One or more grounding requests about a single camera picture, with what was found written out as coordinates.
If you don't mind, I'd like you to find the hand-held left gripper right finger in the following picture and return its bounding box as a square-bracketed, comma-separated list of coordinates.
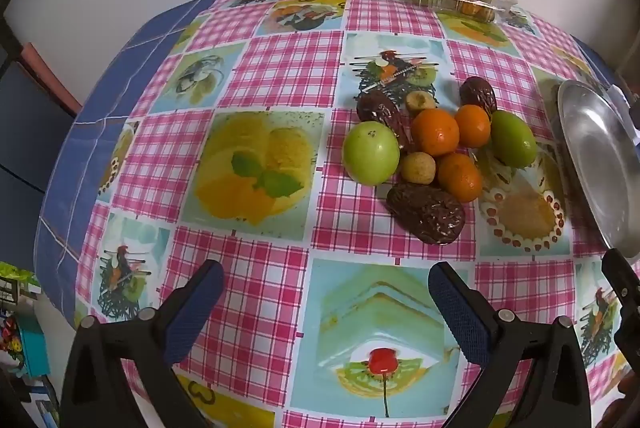
[429, 261, 593, 428]

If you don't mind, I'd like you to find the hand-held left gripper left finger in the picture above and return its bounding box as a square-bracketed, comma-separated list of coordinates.
[59, 259, 226, 428]

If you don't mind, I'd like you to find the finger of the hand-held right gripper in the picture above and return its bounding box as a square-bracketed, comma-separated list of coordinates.
[607, 85, 640, 146]
[601, 248, 640, 359]

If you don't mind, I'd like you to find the round metal plate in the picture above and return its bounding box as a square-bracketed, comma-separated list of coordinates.
[556, 79, 640, 259]

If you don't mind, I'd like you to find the large dark brown date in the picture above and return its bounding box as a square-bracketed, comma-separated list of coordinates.
[386, 184, 465, 245]

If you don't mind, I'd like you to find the oval green jujube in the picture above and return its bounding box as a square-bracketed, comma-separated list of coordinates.
[490, 110, 537, 169]

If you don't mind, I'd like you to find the small orange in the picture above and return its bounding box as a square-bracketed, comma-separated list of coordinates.
[455, 104, 492, 149]
[438, 152, 483, 203]

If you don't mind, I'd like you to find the tan longan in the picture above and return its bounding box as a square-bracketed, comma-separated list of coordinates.
[400, 151, 437, 185]
[405, 90, 437, 115]

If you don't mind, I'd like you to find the large orange with stem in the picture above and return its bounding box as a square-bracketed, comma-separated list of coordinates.
[411, 108, 460, 157]

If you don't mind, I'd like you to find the round green jujube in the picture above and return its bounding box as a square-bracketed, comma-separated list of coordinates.
[342, 121, 401, 186]

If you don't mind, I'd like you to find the colourful cardboard box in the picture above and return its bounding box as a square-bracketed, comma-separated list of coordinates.
[0, 260, 51, 379]

